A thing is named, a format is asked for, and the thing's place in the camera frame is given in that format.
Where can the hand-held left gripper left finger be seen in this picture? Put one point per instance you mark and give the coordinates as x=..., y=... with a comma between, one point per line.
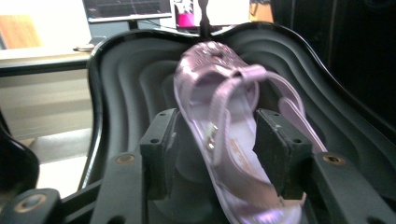
x=157, y=146

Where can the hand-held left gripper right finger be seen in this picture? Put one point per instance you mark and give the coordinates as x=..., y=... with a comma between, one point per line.
x=281, y=149

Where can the purple glitter sandal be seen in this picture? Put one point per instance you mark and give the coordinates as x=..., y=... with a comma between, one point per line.
x=236, y=130

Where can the red and black shoe rack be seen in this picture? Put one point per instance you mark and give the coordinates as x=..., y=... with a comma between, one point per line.
x=130, y=93

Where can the pink container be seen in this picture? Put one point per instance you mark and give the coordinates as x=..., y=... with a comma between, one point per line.
x=185, y=18

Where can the computer monitor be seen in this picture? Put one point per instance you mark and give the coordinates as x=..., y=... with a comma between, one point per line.
x=127, y=9

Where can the office desk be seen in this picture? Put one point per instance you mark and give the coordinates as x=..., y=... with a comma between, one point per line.
x=40, y=62

